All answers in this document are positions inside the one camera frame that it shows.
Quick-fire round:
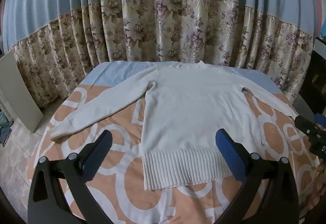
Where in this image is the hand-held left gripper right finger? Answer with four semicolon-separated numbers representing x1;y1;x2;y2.
215;129;300;224

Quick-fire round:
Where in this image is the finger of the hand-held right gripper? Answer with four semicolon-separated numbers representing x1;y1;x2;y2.
295;115;319;139

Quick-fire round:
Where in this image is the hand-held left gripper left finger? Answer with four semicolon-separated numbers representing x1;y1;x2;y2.
28;129;114;224

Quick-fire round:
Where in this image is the white knit sweater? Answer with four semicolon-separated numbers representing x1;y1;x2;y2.
50;60;298;191

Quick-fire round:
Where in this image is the dark cabinet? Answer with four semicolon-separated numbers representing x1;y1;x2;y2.
293;57;326;125

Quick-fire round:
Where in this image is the bright screen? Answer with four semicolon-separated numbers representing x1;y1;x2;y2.
312;37;326;59

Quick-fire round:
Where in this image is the dark teal cloth pile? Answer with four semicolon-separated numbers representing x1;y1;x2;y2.
0;108;14;148

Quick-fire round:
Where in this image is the beige flat board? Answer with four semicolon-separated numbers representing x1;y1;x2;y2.
0;53;44;133

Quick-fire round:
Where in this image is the blue and floral curtain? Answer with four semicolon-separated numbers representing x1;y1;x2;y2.
1;0;324;109

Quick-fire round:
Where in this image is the orange and blue ring-print blanket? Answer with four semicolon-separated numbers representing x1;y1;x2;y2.
32;61;321;224

